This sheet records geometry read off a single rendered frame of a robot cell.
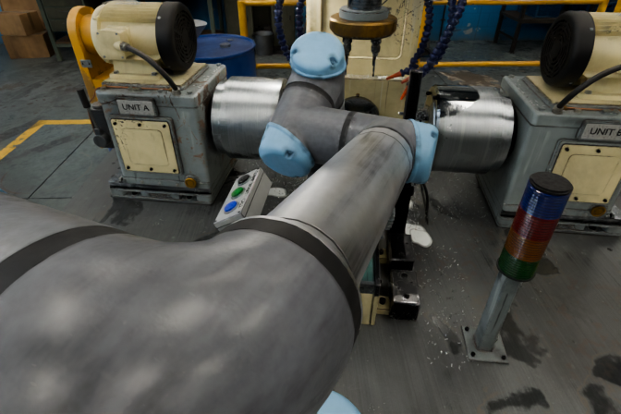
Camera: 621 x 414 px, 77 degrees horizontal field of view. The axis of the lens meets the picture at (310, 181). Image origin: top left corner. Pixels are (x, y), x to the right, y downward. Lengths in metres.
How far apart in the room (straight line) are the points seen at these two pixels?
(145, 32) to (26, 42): 5.48
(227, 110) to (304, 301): 0.98
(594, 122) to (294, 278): 1.05
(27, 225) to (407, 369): 0.78
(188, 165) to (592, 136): 1.07
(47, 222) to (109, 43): 1.01
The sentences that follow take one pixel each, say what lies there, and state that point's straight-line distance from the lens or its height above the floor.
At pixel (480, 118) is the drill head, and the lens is 1.12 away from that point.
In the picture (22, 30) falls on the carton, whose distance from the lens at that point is 6.55.
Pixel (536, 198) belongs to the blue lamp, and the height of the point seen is 1.20.
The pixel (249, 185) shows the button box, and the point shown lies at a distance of 0.84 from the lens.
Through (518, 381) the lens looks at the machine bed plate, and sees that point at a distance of 0.95.
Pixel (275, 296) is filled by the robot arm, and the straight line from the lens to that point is 0.16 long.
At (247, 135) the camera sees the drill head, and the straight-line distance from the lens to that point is 1.11.
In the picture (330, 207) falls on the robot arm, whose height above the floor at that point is 1.40.
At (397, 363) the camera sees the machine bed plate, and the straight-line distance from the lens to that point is 0.89.
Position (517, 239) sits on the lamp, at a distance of 0.73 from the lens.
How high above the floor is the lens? 1.55
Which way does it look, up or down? 34 degrees down
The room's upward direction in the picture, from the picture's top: straight up
